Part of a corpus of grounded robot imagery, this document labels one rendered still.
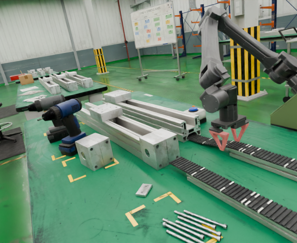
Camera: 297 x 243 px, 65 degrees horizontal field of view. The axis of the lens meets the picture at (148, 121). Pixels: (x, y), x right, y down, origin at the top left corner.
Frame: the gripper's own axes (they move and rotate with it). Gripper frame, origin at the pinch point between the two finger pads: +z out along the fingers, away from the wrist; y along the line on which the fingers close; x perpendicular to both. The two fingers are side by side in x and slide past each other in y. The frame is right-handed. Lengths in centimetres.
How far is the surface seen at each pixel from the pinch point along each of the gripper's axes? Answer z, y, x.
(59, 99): -17, 36, -70
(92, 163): 0.4, 39.5, -26.7
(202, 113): -1.9, -14.8, -26.7
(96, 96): 13, -27, -198
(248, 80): 49, -272, -182
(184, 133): -0.2, 3.5, -18.7
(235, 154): 2.1, 1.3, 3.2
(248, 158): 2.0, 1.3, 7.8
